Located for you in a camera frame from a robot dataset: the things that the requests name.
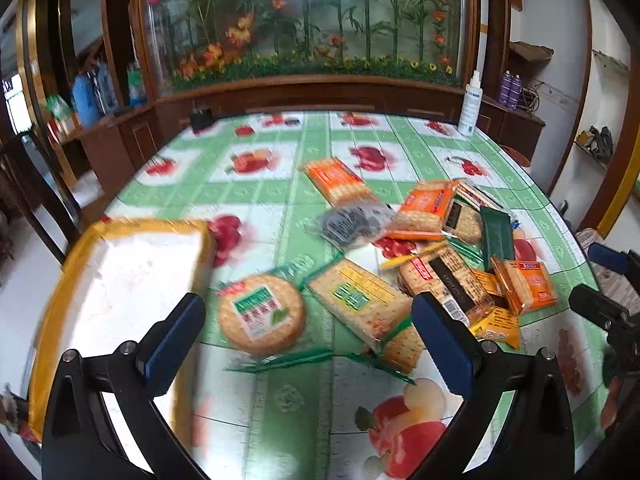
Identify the round french flavor cracker pack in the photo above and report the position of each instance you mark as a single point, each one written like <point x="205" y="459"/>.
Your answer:
<point x="262" y="315"/>

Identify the small black cup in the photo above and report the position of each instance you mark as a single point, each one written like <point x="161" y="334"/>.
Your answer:
<point x="201" y="119"/>

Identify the flower painted glass screen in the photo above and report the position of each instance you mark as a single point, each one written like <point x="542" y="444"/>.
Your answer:
<point x="196" y="43"/>

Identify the purple bottles on shelf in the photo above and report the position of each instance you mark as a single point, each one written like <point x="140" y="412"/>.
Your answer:
<point x="510" y="90"/>

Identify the brown cracker pack black label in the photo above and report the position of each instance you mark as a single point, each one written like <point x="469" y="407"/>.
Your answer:
<point x="442" y="272"/>

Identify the grey thermos jug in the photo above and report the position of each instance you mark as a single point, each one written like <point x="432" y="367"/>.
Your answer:
<point x="106" y="88"/>

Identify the green water bottle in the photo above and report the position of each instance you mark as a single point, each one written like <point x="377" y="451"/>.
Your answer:
<point x="137" y="96"/>

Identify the dark green foil packet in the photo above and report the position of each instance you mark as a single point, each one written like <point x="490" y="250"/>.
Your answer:
<point x="497" y="239"/>

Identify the yellow snack packet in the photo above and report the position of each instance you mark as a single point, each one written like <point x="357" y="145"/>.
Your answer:
<point x="500" y="325"/>

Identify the long orange cracker pack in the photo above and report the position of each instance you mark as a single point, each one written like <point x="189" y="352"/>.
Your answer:
<point x="337" y="183"/>

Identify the square cracker pack black label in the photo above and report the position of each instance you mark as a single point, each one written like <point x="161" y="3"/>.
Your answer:
<point x="464" y="223"/>

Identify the blue thermos jug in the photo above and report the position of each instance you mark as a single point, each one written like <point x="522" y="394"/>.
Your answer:
<point x="85" y="101"/>

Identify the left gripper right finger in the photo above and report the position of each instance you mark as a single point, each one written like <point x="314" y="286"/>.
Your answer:
<point x="451" y="345"/>

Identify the white spray bottle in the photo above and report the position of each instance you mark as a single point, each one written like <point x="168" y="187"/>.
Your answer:
<point x="470" y="109"/>

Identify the green square cracker pack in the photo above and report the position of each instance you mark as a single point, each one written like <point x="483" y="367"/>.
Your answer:
<point x="375" y="311"/>

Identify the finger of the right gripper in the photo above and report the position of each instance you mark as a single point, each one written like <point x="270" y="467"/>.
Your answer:
<point x="596" y="307"/>
<point x="608" y="258"/>

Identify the green bag on cabinet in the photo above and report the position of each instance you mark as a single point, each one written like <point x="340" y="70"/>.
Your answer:
<point x="59" y="109"/>

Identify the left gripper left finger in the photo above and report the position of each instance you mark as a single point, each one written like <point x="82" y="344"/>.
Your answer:
<point x="166" y="345"/>

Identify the clear pack dark snacks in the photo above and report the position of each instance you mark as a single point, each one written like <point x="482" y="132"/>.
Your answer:
<point x="354" y="224"/>

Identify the yellow white tray box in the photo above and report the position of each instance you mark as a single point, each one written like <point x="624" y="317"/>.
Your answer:
<point x="122" y="276"/>

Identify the dark wooden chair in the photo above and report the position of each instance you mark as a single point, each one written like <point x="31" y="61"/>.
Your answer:
<point x="30" y="178"/>

